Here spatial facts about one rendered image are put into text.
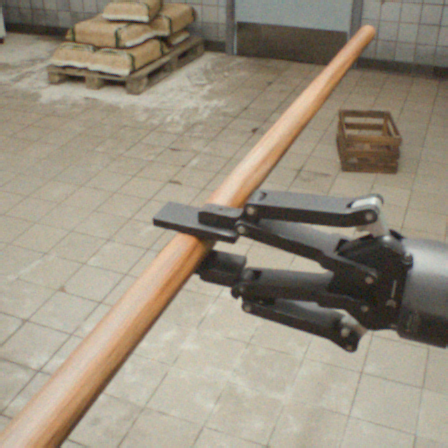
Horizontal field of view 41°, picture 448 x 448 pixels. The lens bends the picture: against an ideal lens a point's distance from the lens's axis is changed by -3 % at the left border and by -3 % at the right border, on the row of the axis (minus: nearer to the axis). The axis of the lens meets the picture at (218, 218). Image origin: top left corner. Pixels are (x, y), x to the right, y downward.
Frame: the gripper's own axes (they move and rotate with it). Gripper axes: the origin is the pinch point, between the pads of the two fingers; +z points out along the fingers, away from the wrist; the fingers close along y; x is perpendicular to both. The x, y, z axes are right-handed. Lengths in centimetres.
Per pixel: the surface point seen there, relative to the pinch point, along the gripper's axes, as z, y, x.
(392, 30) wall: 38, 84, 460
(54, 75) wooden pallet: 268, 110, 330
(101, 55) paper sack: 225, 91, 332
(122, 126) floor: 176, 118, 274
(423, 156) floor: -7, 118, 301
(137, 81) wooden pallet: 195, 107, 330
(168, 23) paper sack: 202, 80, 394
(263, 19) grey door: 144, 84, 457
